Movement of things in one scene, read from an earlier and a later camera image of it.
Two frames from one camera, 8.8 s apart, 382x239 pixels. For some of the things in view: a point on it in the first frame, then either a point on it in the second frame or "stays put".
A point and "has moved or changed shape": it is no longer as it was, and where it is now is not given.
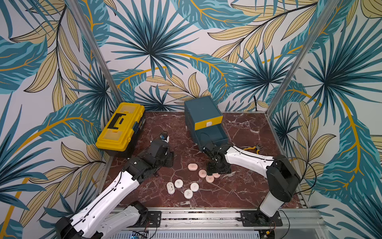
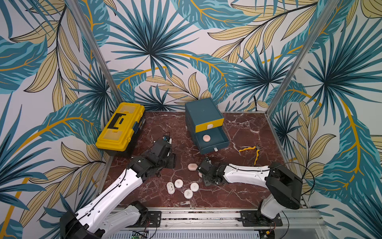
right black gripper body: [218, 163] → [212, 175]
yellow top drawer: [214, 122] has moved or changed shape
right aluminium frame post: [301, 56] stays put
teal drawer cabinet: [205, 121] stays put
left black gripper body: [167, 161] stays put
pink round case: [216, 175] has moved or changed shape
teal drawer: [216, 134] stays put
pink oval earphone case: [192, 167] stays put
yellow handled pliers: [255, 147] stays put
